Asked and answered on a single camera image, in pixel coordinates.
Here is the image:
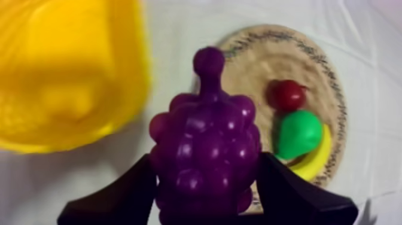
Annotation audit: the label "yellow plastic basket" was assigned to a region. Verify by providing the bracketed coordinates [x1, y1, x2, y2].
[0, 0, 154, 154]

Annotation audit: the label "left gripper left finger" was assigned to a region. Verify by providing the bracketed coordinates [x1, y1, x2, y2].
[57, 153, 158, 225]

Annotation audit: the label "round wooden board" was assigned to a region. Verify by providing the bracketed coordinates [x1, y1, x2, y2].
[190, 24, 348, 214]

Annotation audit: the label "purple toy grapes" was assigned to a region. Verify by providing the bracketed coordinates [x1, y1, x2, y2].
[148, 46, 263, 225]

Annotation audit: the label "green toy pear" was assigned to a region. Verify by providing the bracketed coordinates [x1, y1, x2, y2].
[275, 110, 324, 161]

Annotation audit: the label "small red fruit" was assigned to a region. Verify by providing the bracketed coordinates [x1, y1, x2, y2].
[266, 79, 308, 113]

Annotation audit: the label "yellow toy banana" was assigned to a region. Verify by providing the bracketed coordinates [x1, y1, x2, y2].
[287, 123, 333, 183]

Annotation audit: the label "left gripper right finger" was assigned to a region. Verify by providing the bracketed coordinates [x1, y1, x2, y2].
[257, 151, 359, 225]

